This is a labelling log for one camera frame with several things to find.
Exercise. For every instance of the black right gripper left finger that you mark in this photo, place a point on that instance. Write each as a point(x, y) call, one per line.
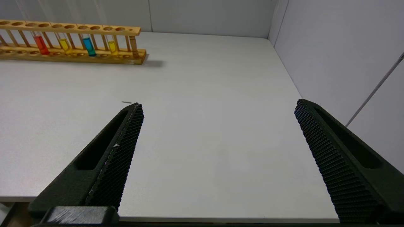
point(113, 167)

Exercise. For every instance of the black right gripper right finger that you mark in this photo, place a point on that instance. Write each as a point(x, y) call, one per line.
point(347, 170)

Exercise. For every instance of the wooden test tube rack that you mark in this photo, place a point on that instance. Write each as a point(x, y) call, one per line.
point(94, 59)

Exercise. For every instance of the test tube yellow pigment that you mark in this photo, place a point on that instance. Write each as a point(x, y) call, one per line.
point(113, 47)
point(65, 46)

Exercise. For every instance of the test tube blue pigment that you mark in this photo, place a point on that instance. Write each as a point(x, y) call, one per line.
point(89, 47)

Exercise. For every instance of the test tube red pigment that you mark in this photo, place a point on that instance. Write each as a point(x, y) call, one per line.
point(41, 45)

